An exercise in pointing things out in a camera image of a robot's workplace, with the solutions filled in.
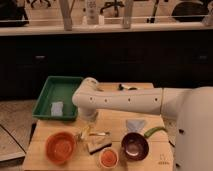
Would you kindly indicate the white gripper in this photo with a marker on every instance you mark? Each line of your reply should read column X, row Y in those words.
column 88, row 115

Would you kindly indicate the yellow banana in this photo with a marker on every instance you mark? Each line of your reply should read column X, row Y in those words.
column 85, row 131

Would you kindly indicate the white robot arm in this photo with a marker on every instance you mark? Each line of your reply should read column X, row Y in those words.
column 191, row 107

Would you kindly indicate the red-orange bowl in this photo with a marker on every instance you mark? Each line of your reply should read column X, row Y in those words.
column 60, row 147

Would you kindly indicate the small white bowl orange inside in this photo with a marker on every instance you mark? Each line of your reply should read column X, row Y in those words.
column 108, row 158

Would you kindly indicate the clear plastic container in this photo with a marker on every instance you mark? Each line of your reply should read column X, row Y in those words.
column 57, row 109

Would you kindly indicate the green plastic tray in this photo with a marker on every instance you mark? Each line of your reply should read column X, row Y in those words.
column 55, row 89

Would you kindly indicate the black and white utensil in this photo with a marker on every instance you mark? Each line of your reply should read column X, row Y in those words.
column 125, row 87

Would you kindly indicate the dark purple pan green handle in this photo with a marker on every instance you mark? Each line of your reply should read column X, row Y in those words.
column 135, row 146

